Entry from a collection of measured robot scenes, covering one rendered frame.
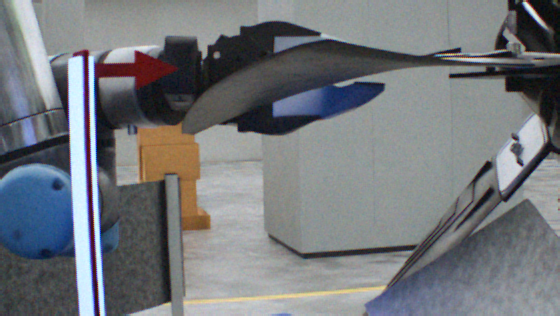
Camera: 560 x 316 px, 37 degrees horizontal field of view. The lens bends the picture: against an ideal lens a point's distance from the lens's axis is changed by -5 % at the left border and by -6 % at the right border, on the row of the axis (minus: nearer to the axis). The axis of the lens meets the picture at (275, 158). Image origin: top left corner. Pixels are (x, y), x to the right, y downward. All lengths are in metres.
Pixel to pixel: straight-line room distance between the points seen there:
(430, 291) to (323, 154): 6.18
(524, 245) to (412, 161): 6.41
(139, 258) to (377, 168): 4.44
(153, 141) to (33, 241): 8.02
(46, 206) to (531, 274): 0.36
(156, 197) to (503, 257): 2.17
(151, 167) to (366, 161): 2.61
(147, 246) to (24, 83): 2.05
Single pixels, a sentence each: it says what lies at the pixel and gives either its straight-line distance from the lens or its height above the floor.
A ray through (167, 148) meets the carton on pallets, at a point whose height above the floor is 0.83.
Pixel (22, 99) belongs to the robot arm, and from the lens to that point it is 0.69.
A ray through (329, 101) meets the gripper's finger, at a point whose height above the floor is 1.16.
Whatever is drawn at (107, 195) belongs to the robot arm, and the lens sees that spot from 0.79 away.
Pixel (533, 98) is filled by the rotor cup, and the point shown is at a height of 1.16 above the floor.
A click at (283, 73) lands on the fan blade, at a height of 1.18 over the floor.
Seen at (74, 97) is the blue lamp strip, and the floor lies 1.16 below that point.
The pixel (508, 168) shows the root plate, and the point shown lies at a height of 1.10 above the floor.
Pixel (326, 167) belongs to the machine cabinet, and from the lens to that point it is 6.82.
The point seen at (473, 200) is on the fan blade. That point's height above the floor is 1.07.
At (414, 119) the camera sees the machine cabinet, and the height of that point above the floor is 1.07.
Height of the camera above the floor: 1.15
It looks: 3 degrees down
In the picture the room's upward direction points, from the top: 2 degrees counter-clockwise
